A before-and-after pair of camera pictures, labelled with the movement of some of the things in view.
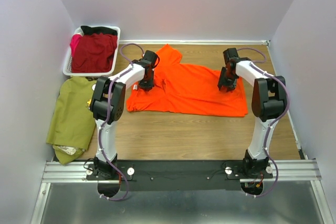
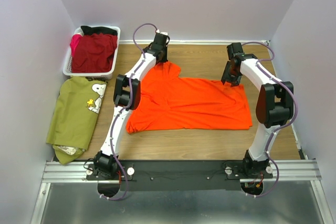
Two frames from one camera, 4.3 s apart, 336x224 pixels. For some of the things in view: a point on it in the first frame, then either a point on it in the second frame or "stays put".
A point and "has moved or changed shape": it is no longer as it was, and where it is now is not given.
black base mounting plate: (147, 176) stays put
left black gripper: (146, 84) → (163, 56)
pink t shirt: (73, 42) stays put
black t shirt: (87, 30) stays put
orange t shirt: (187, 89) has moved or changed shape
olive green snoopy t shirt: (72, 127) stays put
